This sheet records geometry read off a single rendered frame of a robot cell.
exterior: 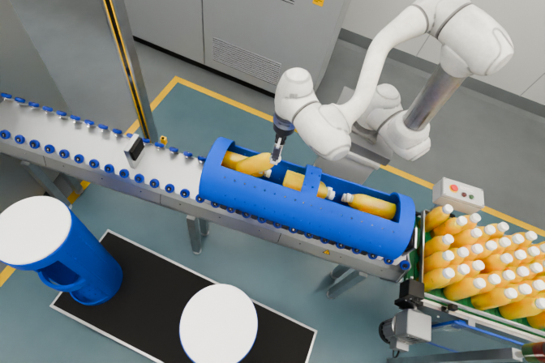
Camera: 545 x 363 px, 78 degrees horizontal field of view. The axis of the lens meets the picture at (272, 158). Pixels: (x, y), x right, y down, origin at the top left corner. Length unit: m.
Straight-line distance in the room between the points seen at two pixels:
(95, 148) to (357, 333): 1.96
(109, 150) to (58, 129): 0.29
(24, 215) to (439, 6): 1.66
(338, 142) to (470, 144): 2.97
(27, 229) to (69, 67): 2.32
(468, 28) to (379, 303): 1.96
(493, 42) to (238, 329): 1.24
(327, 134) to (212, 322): 0.81
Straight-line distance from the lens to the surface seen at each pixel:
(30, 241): 1.60
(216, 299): 1.38
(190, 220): 1.93
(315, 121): 0.93
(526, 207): 3.75
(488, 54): 1.18
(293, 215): 1.38
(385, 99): 1.64
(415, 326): 1.77
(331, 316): 2.53
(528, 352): 1.61
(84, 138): 1.92
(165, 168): 1.73
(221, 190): 1.39
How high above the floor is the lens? 2.40
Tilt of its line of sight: 57 degrees down
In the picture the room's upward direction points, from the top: 15 degrees clockwise
